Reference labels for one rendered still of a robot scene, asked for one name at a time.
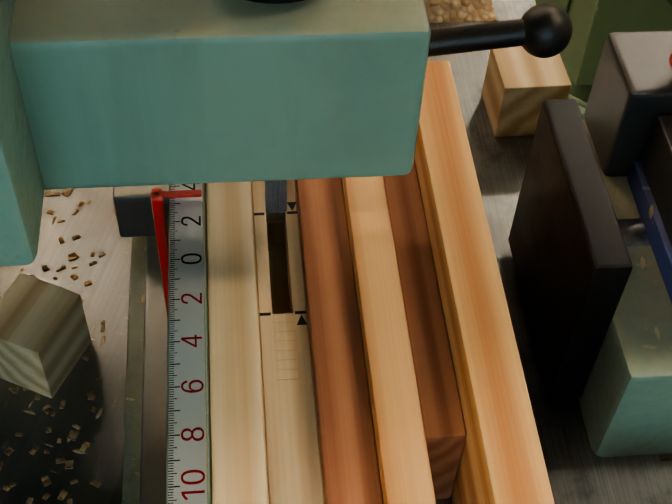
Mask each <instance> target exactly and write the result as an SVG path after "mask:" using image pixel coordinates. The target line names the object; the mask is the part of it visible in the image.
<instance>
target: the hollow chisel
mask: <svg viewBox="0 0 672 504"><path fill-rule="evenodd" d="M265 207H266V212H286V211H287V180H272V181H265Z"/></svg>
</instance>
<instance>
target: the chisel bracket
mask: <svg viewBox="0 0 672 504"><path fill-rule="evenodd" d="M430 37H431V30H430V25H429V21H428V17H427V12H426V8H425V3H424V0H304V1H299V2H293V3H283V4H265V3H257V2H251V1H247V0H15V6H14V12H13V19H12V25H11V31H10V48H11V54H12V58H13V62H14V66H15V70H16V74H17V78H18V82H19V86H20V90H21V94H22V98H23V102H24V106H25V110H26V114H27V118H28V122H29V126H30V130H31V134H32V138H33V142H34V146H35V150H36V154H37V158H38V162H39V166H40V170H41V174H42V178H43V182H44V186H45V188H44V190H47V189H72V188H97V187H122V186H147V185H172V184H197V183H222V182H247V181H272V180H297V179H322V178H347V177H372V176H397V175H405V174H408V173H410V171H411V170H412V167H413V164H414V157H415V149H416V142H417V135H418V127H419V120H420V112H421V105H422V97H423V90H424V82H425V75H426V67H427V60H428V52H429V45H430Z"/></svg>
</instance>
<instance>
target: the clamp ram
mask: <svg viewBox="0 0 672 504"><path fill-rule="evenodd" d="M508 241H509V245H510V249H511V253H512V257H513V261H514V265H515V269H516V273H517V277H518V281H519V285H520V289H521V293H522V297H523V301H524V305H525V309H526V313H527V317H528V321H529V325H530V329H531V333H532V337H533V341H534V345H535V349H536V353H537V357H538V361H539V365H540V369H541V373H542V377H543V381H544V385H545V389H546V393H547V396H548V398H549V399H551V400H555V399H572V398H579V397H581V396H582V393H583V391H584V388H585V386H586V383H587V381H588V378H589V376H590V373H591V371H592V368H593V366H594V363H595V361H596V358H597V356H598V353H599V351H600V348H601V346H602V343H603V341H604V338H605V336H606V333H607V331H608V328H609V326H610V323H611V321H612V318H613V316H614V313H615V311H616V308H617V306H618V304H619V301H620V299H621V296H622V294H623V291H624V289H625V286H626V284H627V281H628V279H629V276H630V274H631V271H632V268H633V265H632V262H631V259H630V256H629V253H628V250H627V247H638V246H651V245H650V242H649V239H648V234H647V230H646V227H645V225H644V223H643V221H642V220H641V218H637V219H617V217H616V214H615V212H614V209H613V206H612V203H611V200H610V197H609V194H608V191H607V188H606V185H605V182H604V179H603V176H602V173H601V170H600V167H599V164H598V161H597V158H596V156H595V153H594V150H593V147H592V144H591V141H590V138H589V135H588V132H587V129H586V126H585V123H584V120H583V117H582V114H581V111H580V108H579V105H578V102H577V100H576V99H547V100H544V101H543V103H542V106H541V110H540V114H539V118H538V122H537V126H536V130H535V134H534V138H533V142H532V146H531V150H530V154H529V158H528V162H527V166H526V170H525V174H524V178H523V182H522V186H521V190H520V194H519V198H518V202H517V206H516V210H515V214H514V218H513V222H512V226H511V230H510V234H509V238H508Z"/></svg>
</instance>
